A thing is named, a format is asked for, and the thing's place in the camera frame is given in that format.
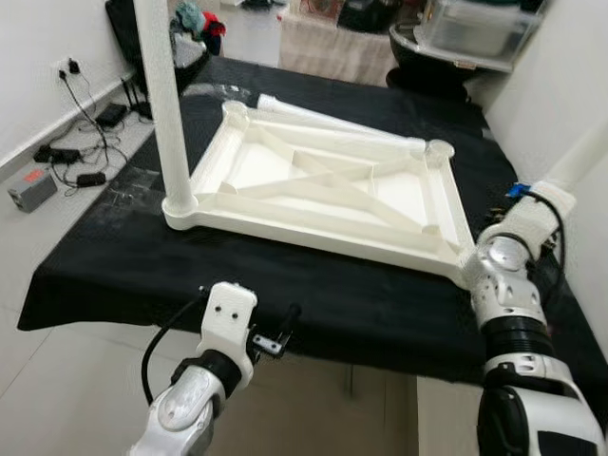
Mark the white plastic table leg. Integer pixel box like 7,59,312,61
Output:
255,92,424,148
133,0,199,218
543,119,608,196

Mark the white plastic children table top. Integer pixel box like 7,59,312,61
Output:
161,98,476,286

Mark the black round bowl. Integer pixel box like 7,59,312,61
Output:
388,24,495,96

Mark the clear plastic storage box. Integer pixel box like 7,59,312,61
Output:
413,0,547,60

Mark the beige cloth covered bench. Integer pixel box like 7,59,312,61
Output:
277,11,400,86

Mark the clear tape strip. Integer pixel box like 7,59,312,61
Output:
185,81,238,101

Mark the black bag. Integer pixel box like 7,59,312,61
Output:
337,0,400,34

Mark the black router with antennas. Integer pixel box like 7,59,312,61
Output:
122,74,155,122

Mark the black power brick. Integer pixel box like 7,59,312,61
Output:
95,103,129,129

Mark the grey box with red label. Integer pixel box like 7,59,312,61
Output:
8,168,58,212

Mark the black power strip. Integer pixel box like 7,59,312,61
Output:
33,142,85,164

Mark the red cloth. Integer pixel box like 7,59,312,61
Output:
199,9,227,34

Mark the teal cloth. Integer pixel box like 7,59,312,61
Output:
174,0,203,31

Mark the black open suitcase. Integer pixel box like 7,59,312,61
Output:
104,0,215,96

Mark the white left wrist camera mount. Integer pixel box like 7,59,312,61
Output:
199,281,259,386

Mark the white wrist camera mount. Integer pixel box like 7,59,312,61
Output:
503,179,578,250
199,281,259,386

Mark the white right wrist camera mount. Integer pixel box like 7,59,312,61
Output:
503,179,578,250

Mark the black wall plug charger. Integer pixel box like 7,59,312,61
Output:
57,59,85,86

